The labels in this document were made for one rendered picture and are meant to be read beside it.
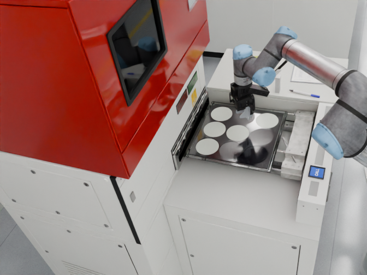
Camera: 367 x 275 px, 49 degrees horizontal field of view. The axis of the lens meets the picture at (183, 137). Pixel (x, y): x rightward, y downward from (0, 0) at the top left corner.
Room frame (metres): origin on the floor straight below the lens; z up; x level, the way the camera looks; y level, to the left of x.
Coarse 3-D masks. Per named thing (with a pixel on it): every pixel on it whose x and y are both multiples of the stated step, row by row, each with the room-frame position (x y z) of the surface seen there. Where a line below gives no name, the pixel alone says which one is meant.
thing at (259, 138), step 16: (256, 112) 1.38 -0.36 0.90; (272, 112) 1.36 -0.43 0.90; (256, 128) 1.28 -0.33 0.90; (272, 128) 1.26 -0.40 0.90; (224, 144) 1.22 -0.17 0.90; (240, 144) 1.20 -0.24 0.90; (256, 144) 1.18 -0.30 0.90; (272, 144) 1.17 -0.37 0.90; (224, 160) 1.13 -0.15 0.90; (240, 160) 1.11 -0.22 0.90; (256, 160) 1.09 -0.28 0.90
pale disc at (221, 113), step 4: (216, 108) 1.47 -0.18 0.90; (220, 108) 1.46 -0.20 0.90; (224, 108) 1.46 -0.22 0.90; (228, 108) 1.45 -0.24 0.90; (212, 112) 1.44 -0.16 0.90; (216, 112) 1.44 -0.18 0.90; (220, 112) 1.43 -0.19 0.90; (224, 112) 1.43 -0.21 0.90; (228, 112) 1.42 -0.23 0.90; (212, 116) 1.41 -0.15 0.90; (216, 116) 1.41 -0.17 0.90; (220, 116) 1.40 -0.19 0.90; (224, 116) 1.40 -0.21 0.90; (228, 116) 1.39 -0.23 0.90; (216, 120) 1.38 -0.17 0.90; (220, 120) 1.38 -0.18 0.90; (224, 120) 1.37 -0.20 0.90
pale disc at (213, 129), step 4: (208, 124) 1.36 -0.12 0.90; (212, 124) 1.36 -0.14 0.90; (216, 124) 1.35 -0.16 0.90; (220, 124) 1.35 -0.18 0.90; (204, 128) 1.34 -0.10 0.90; (208, 128) 1.34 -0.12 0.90; (212, 128) 1.33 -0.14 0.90; (216, 128) 1.33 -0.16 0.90; (220, 128) 1.32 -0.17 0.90; (224, 128) 1.32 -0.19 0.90; (204, 132) 1.32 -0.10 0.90; (208, 132) 1.31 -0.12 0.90; (212, 132) 1.31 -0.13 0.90; (216, 132) 1.30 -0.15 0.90; (220, 132) 1.30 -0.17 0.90; (212, 136) 1.28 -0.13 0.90; (216, 136) 1.28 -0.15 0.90
